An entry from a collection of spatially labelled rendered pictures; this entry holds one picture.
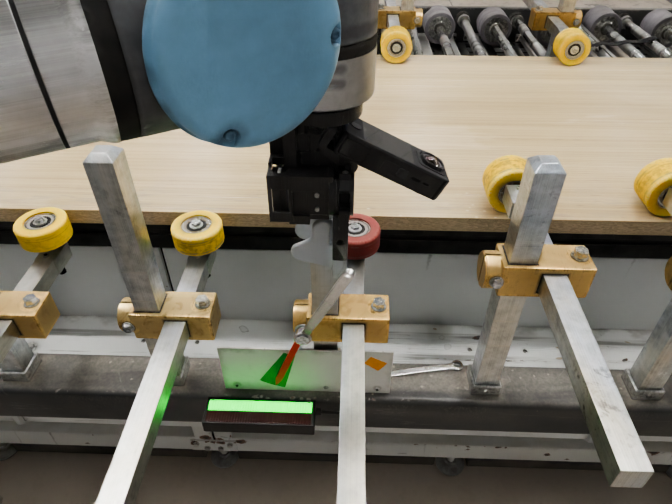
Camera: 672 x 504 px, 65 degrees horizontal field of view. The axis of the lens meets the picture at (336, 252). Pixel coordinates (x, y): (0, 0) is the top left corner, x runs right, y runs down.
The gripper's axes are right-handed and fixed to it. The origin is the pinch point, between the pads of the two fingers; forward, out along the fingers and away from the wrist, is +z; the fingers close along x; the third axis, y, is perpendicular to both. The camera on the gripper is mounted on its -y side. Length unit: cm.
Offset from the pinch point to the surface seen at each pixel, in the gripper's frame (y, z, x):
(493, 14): -50, 16, -154
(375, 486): -10, 101, -24
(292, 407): 7.3, 31.1, -2.0
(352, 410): -1.6, 15.2, 8.6
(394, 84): -11, 11, -79
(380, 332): -5.4, 16.8, -5.1
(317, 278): 3.3, 7.5, -5.9
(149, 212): 32.2, 11.7, -25.2
